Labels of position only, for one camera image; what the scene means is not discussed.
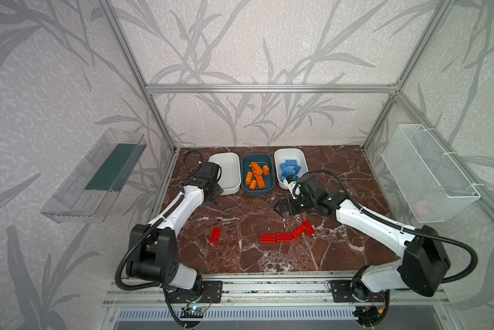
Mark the teal plastic bin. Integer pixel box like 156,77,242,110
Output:
241,153,275,197

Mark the white plastic bin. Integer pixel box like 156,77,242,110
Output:
274,148,309,189
209,152,241,195

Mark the red lego brick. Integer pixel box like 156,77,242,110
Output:
209,228,222,245
301,220,316,236
292,225,305,239
277,232,294,243
260,234,277,244

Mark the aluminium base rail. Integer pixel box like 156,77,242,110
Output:
102,271,450,307

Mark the left white plastic bin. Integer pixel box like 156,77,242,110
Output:
209,152,241,195

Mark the white wire mesh basket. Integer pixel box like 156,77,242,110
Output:
382,124,481,224

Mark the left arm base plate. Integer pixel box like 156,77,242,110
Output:
167,280,223,304

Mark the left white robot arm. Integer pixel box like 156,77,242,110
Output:
115,149,223,296

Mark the right wiring bundle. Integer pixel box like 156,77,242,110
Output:
353,302,390,327

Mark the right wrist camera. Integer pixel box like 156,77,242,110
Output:
285,180,301,199

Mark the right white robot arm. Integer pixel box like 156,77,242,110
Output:
274,170,478,302

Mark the right white plastic bin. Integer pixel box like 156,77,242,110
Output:
274,148,309,189

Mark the clear plastic wall tray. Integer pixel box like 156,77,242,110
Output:
40,129,147,224

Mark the left green circuit board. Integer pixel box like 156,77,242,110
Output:
180,306,205,318

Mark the long orange lego brick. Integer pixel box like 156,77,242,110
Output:
249,162,264,180

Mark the aluminium cage frame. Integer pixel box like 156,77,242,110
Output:
99,1,494,223

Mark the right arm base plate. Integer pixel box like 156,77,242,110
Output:
327,280,389,303

